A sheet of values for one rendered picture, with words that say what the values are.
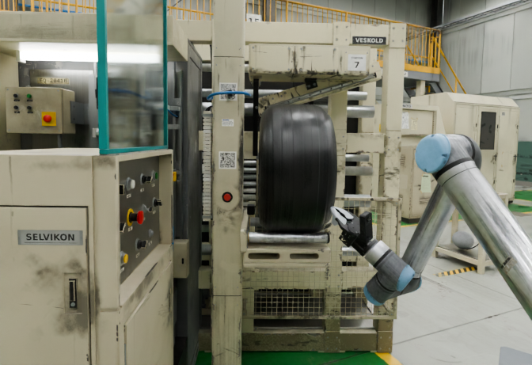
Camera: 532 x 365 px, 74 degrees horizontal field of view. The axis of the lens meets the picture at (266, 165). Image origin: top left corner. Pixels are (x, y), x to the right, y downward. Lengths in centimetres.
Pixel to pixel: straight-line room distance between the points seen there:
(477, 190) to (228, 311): 112
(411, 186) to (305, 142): 482
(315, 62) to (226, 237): 95
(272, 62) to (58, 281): 131
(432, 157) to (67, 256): 101
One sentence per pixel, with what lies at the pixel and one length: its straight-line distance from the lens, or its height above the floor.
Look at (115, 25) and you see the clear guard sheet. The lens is 100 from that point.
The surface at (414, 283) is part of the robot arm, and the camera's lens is 153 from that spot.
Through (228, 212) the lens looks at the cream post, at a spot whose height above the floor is 99.
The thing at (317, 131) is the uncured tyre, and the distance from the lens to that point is 137.
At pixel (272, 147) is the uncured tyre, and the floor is 128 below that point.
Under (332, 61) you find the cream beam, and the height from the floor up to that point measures 170.
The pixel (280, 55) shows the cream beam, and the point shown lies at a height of 172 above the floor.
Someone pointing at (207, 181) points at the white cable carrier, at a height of 112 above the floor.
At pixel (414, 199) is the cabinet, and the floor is 40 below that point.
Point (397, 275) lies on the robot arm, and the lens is 135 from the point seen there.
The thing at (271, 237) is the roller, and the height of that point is 90.
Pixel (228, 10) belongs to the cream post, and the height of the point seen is 184.
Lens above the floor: 131
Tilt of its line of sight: 4 degrees down
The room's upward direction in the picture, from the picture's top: 1 degrees clockwise
